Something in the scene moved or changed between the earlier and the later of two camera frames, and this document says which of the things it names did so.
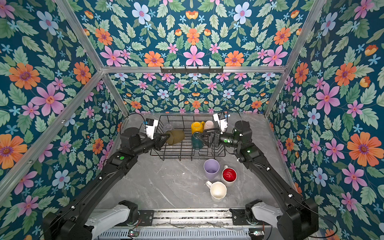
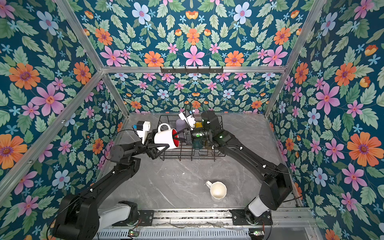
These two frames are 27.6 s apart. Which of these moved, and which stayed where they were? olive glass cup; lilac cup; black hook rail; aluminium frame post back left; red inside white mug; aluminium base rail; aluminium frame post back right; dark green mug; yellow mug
Moved: olive glass cup; lilac cup; red inside white mug
Stayed: aluminium base rail; aluminium frame post back left; dark green mug; aluminium frame post back right; yellow mug; black hook rail
